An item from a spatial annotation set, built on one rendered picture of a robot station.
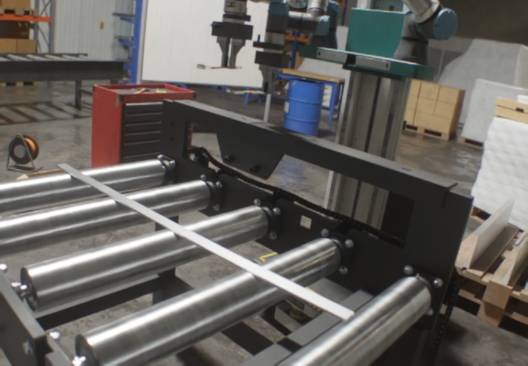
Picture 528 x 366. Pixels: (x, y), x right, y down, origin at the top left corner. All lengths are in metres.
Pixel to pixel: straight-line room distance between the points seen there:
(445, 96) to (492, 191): 4.99
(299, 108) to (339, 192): 4.63
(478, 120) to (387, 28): 7.50
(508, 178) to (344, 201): 2.58
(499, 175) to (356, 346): 3.92
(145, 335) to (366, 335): 0.46
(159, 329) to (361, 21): 1.71
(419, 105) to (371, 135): 7.47
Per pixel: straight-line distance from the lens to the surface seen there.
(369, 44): 2.18
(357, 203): 2.35
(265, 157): 1.56
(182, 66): 6.07
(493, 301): 3.01
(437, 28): 1.77
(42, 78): 6.44
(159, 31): 5.98
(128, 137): 3.56
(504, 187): 4.72
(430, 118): 9.64
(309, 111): 6.95
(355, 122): 2.30
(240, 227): 1.43
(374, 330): 1.02
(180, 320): 0.96
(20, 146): 4.61
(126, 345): 0.90
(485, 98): 9.47
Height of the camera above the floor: 1.47
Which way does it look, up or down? 18 degrees down
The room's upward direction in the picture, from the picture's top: 8 degrees clockwise
